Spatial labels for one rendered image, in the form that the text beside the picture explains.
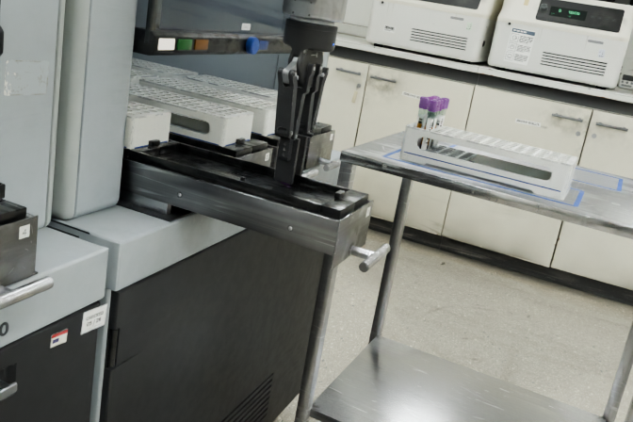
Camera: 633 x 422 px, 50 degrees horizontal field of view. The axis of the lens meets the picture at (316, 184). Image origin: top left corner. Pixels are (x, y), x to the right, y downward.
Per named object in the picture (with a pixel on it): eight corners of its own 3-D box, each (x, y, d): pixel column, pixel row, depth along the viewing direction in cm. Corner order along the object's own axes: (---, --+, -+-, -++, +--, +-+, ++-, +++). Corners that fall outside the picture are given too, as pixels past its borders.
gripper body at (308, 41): (300, 17, 103) (291, 78, 105) (275, 15, 95) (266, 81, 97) (347, 25, 100) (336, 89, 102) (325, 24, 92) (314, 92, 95)
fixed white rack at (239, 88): (178, 104, 152) (181, 75, 150) (202, 100, 161) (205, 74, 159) (298, 134, 142) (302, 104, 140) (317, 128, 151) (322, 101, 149)
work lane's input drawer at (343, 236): (-43, 151, 114) (-41, 98, 112) (22, 141, 127) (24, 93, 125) (362, 282, 89) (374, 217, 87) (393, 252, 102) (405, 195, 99)
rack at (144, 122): (-16, 115, 113) (-15, 77, 112) (30, 110, 122) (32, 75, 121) (130, 157, 103) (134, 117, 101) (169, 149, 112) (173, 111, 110)
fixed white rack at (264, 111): (135, 109, 138) (137, 78, 137) (164, 105, 147) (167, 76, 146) (264, 142, 128) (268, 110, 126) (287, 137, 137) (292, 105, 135)
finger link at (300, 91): (316, 65, 98) (313, 63, 97) (300, 141, 100) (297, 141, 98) (292, 59, 99) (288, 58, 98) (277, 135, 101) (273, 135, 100)
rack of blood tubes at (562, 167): (397, 157, 127) (404, 124, 125) (414, 151, 135) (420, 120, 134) (563, 201, 115) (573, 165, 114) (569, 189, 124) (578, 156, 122)
